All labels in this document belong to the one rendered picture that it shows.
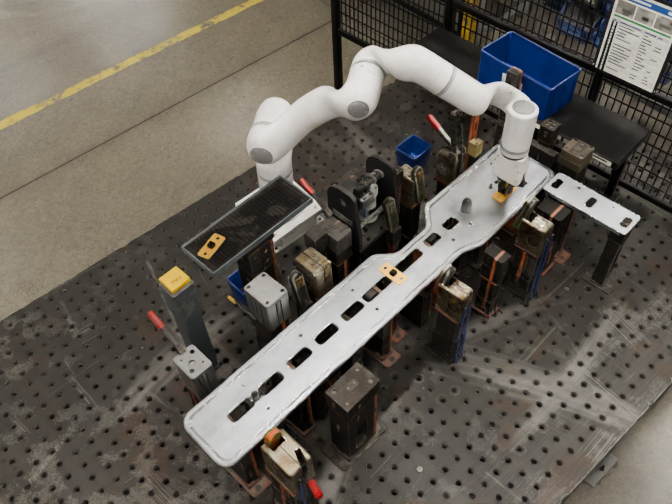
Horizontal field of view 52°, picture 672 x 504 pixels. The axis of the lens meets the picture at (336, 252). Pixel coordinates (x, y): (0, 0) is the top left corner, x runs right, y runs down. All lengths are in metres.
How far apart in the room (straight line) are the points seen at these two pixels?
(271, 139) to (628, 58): 1.16
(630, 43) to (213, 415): 1.68
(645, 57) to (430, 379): 1.20
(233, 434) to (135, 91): 2.98
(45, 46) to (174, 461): 3.46
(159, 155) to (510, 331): 2.34
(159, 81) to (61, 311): 2.26
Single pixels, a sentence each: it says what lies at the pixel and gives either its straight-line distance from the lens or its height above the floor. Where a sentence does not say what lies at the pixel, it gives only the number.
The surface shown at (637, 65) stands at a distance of 2.46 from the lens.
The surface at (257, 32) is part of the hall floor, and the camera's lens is 4.73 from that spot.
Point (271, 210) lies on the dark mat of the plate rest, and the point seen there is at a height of 1.16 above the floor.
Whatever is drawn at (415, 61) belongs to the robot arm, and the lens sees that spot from 1.87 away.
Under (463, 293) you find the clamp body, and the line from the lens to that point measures 1.92.
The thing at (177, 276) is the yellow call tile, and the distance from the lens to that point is 1.86.
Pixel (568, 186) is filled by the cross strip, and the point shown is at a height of 1.00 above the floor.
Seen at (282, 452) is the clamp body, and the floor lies 1.06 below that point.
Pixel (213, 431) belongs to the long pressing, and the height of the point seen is 1.00.
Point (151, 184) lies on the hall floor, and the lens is 3.80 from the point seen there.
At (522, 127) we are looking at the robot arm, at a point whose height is 1.31.
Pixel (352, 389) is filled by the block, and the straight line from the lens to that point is 1.77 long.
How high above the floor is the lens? 2.60
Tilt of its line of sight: 51 degrees down
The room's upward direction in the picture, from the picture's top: 3 degrees counter-clockwise
